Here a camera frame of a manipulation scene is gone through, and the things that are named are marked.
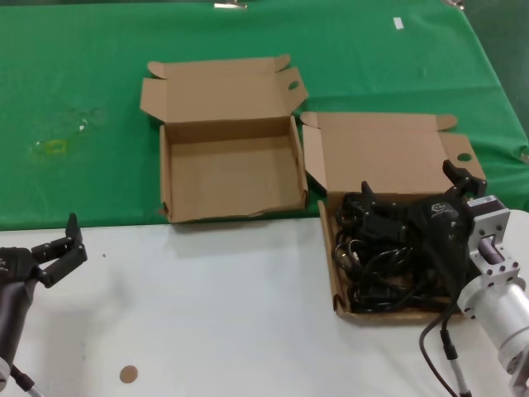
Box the tangled black power cables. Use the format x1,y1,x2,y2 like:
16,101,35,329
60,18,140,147
334,192,460,315

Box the green tablecloth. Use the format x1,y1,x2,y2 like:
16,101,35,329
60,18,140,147
0,0,529,232

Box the cardboard box with torn rim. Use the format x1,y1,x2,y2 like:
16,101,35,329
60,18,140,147
139,53,310,225

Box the cardboard box with round hole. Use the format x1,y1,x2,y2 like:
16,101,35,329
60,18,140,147
300,110,488,327

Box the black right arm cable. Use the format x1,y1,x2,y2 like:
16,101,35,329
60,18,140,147
418,304,473,397

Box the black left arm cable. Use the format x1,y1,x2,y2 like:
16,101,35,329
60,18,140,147
7,363,44,397

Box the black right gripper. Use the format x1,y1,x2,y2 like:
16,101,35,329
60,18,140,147
360,159,488,299

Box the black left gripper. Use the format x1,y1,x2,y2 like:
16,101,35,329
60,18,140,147
0,213,89,361

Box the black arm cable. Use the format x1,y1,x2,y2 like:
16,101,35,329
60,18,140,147
418,304,473,397
7,363,44,397

